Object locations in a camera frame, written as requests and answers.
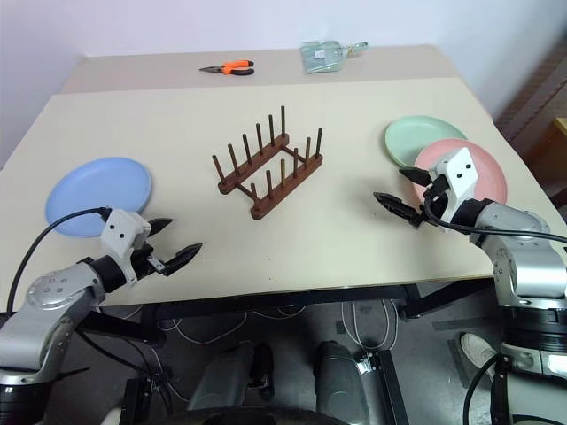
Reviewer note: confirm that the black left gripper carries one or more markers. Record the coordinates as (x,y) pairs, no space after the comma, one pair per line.
(145,262)

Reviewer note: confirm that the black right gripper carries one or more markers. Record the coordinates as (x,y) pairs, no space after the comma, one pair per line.
(434,190)

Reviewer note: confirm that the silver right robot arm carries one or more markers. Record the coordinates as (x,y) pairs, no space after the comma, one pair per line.
(522,261)

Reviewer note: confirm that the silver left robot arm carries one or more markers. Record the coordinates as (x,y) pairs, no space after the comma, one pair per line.
(48,305)

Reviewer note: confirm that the wooden dish rack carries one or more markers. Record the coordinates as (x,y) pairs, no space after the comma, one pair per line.
(270,177)

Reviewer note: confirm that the green plate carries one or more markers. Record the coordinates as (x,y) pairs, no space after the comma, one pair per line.
(412,135)

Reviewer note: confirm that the red plate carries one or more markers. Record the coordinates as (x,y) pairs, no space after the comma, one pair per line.
(489,177)

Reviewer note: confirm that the blue plate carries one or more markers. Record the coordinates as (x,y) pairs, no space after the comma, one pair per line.
(95,188)

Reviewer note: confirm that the dark grey robot leg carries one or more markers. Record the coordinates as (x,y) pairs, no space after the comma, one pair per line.
(339,380)
(223,380)

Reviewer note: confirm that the green plastic packet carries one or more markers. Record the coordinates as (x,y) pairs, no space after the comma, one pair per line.
(321,56)

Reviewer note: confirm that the yellow wooden furniture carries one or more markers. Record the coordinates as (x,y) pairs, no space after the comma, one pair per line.
(560,132)

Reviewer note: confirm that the white shoe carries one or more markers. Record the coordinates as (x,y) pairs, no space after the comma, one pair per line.
(477,350)

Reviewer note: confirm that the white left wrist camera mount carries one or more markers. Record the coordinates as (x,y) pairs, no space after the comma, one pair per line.
(120,234)

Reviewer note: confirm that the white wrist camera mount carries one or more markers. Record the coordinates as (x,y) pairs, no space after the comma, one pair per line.
(460,177)
(120,234)

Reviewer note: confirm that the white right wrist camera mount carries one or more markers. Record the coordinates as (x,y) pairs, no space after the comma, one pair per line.
(460,177)

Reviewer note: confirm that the black table frame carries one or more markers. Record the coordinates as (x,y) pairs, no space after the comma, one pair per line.
(283,303)

